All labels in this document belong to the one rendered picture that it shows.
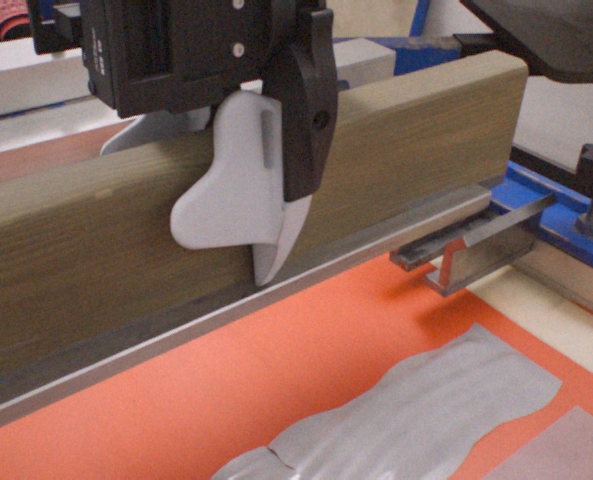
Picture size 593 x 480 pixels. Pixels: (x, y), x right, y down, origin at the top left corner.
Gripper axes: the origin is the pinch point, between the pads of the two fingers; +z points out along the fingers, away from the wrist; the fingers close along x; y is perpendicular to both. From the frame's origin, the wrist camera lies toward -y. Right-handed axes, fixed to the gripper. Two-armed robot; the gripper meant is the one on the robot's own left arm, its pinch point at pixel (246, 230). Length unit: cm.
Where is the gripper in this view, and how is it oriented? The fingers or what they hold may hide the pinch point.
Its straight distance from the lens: 32.9
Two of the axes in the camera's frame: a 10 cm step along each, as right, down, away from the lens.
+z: -0.4, 8.3, 5.5
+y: -7.9, 3.2, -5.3
